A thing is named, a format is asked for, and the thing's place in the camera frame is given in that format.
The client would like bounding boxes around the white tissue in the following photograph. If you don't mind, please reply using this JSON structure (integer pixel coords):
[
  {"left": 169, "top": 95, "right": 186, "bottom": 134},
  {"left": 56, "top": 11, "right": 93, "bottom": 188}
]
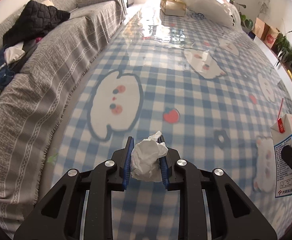
[{"left": 131, "top": 131, "right": 168, "bottom": 183}]

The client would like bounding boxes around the blue white milk carton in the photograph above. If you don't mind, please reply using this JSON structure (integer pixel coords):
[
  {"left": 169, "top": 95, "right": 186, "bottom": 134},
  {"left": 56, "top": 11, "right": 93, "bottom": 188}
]
[{"left": 271, "top": 111, "right": 292, "bottom": 198}]

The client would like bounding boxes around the blue checkered tablecloth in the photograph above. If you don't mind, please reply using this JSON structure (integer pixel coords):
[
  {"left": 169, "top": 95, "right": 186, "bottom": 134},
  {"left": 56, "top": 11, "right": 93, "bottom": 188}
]
[{"left": 40, "top": 8, "right": 292, "bottom": 237}]

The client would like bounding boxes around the potted plant on cabinet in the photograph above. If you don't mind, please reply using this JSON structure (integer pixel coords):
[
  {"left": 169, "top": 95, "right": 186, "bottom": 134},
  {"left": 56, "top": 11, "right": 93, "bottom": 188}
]
[{"left": 275, "top": 30, "right": 292, "bottom": 66}]

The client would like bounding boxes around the grey covered sofa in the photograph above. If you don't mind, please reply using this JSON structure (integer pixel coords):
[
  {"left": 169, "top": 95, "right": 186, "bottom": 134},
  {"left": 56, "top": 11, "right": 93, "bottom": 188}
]
[{"left": 0, "top": 0, "right": 126, "bottom": 237}]

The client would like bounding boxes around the brown paper gift bag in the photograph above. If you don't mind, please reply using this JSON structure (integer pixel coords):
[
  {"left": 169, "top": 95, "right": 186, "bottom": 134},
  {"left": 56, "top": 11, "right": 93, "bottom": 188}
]
[{"left": 253, "top": 17, "right": 270, "bottom": 41}]

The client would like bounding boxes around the potted plant on floor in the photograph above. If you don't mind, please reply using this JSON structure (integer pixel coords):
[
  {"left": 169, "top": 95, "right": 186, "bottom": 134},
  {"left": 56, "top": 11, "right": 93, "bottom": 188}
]
[{"left": 233, "top": 2, "right": 254, "bottom": 34}]

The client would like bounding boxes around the blue clothes pile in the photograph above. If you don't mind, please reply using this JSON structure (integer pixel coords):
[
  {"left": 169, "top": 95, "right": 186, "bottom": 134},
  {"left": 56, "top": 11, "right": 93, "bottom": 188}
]
[{"left": 0, "top": 47, "right": 17, "bottom": 98}]

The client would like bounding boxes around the beige tissue box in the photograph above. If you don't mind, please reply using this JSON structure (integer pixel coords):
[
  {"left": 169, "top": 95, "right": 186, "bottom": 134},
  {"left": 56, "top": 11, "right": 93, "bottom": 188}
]
[{"left": 160, "top": 0, "right": 186, "bottom": 17}]

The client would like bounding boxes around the large white plastic bag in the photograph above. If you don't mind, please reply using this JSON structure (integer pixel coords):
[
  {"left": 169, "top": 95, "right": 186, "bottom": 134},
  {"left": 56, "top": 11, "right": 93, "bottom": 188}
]
[{"left": 176, "top": 0, "right": 242, "bottom": 31}]

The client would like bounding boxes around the black quilted jacket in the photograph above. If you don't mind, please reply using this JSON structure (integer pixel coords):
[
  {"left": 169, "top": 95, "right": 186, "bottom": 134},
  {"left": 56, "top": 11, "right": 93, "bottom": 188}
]
[{"left": 2, "top": 0, "right": 71, "bottom": 47}]

